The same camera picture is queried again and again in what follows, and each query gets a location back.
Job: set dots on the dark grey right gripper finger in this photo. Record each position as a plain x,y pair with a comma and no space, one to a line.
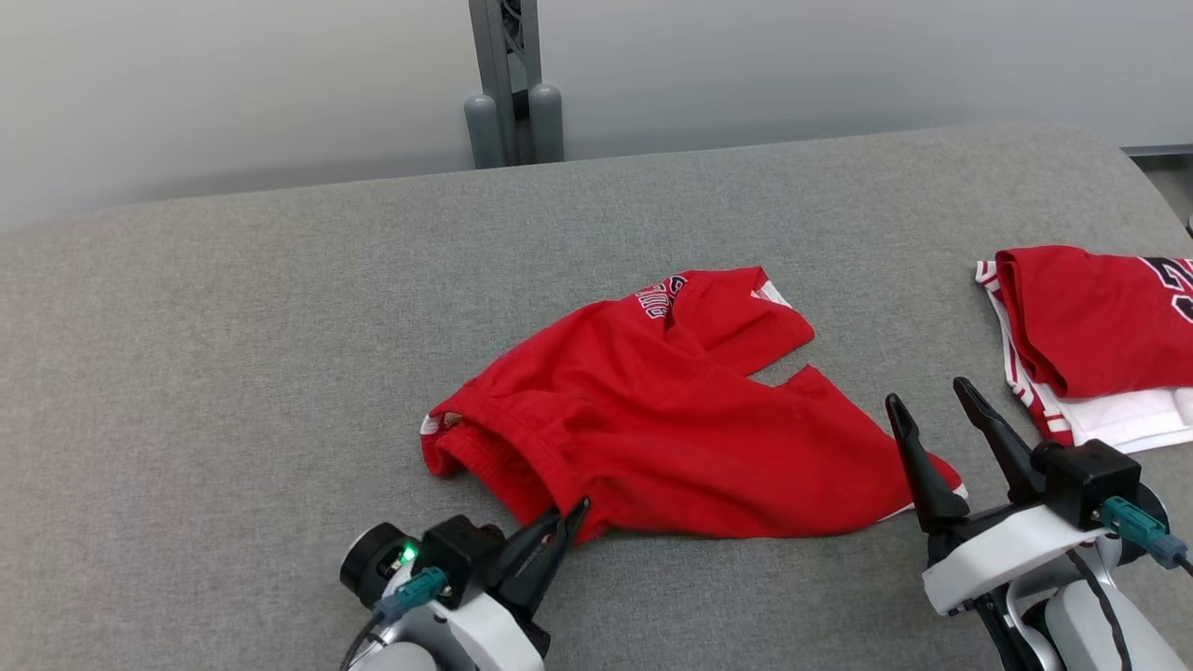
1011,461
932,494

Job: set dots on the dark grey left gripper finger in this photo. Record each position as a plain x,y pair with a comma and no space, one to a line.
527,554
552,568

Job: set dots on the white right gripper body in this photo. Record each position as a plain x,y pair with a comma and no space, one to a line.
1007,559

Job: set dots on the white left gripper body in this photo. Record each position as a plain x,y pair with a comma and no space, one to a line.
499,638

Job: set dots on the red and white jersey shirt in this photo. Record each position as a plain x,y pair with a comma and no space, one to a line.
1090,317

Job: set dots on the red shorts with white stripes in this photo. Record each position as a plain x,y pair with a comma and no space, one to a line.
652,419

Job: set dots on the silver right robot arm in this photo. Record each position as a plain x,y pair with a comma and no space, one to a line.
1072,634

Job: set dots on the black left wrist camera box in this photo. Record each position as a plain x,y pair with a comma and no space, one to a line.
461,554

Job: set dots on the grey cylinder post foot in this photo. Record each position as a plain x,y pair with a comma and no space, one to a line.
546,126
483,135

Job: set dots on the grey metal truss post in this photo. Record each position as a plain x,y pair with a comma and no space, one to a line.
489,47

